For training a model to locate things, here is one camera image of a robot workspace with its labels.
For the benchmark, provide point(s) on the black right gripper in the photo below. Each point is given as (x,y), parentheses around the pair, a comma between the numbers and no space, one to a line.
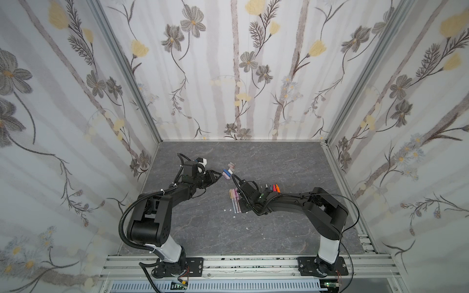
(245,190)

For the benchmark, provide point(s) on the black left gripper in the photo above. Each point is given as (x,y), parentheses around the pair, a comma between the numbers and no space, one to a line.
(210,175)

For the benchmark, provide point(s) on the purple pastel pen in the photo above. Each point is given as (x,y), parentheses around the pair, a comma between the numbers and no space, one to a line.
(236,195)

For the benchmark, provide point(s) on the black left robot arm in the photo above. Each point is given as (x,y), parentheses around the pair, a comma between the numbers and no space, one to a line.
(146,223)

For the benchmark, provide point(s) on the pink pastel pen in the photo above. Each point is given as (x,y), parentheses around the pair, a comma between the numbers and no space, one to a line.
(234,201)

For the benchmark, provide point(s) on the yellow pastel pen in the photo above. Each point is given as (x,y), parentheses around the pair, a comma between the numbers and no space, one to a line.
(233,201)

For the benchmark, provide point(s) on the small circuit board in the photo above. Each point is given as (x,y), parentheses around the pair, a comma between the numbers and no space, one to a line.
(179,285)

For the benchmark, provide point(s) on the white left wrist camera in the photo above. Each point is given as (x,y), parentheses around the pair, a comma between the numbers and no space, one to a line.
(202,161)

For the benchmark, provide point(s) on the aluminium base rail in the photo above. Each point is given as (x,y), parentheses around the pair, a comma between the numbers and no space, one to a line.
(374,273)

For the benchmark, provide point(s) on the white cable duct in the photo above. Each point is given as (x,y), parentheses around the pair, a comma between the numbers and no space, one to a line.
(245,286)

